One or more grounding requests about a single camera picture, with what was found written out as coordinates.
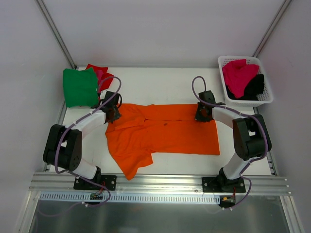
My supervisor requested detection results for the white plastic basket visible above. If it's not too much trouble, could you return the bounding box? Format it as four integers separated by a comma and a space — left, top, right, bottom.
218, 56, 274, 107

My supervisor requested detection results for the magenta t shirt in basket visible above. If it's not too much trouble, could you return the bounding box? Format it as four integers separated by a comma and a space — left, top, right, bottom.
222, 59, 260, 98

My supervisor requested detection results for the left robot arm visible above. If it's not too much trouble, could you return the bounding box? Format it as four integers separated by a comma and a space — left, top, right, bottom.
43, 90, 122, 189

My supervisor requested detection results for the purple cable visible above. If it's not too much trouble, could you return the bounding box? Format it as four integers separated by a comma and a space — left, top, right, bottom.
191, 76, 272, 214
36, 76, 122, 216

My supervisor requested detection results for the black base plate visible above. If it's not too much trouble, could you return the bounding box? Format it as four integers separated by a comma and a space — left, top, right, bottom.
73, 174, 117, 191
202, 176, 246, 193

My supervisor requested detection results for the red folded t shirt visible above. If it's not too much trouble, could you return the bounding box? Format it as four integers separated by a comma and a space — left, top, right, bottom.
86, 64, 113, 92

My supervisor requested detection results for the orange t shirt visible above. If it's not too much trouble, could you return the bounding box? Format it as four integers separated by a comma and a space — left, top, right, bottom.
105, 103, 220, 180

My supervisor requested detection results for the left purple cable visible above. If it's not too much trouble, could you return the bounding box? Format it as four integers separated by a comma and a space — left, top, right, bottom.
36, 76, 122, 216

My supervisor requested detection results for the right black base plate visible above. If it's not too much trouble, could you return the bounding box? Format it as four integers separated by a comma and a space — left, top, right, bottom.
202, 176, 246, 193

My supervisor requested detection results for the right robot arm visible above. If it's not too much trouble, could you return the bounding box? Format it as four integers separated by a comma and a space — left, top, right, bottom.
195, 91, 272, 193

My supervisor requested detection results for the black t shirt in basket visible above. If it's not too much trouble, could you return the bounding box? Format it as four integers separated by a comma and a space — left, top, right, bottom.
226, 74, 264, 101

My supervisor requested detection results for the pink folded t shirt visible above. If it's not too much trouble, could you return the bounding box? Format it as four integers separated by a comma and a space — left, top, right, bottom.
96, 70, 104, 84

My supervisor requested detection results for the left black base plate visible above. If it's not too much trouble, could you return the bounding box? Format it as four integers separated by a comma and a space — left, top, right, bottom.
73, 174, 117, 191

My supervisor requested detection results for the green folded t shirt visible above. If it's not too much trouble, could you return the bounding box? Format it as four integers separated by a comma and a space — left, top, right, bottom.
63, 68, 98, 108

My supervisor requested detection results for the white slotted cable duct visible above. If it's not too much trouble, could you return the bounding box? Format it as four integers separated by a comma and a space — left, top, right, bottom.
39, 192, 221, 205

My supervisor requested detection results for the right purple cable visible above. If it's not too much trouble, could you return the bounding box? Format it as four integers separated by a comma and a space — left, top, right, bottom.
191, 76, 272, 214

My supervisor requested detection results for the aluminium mounting rail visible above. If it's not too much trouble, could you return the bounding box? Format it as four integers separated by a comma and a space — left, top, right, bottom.
29, 172, 294, 196

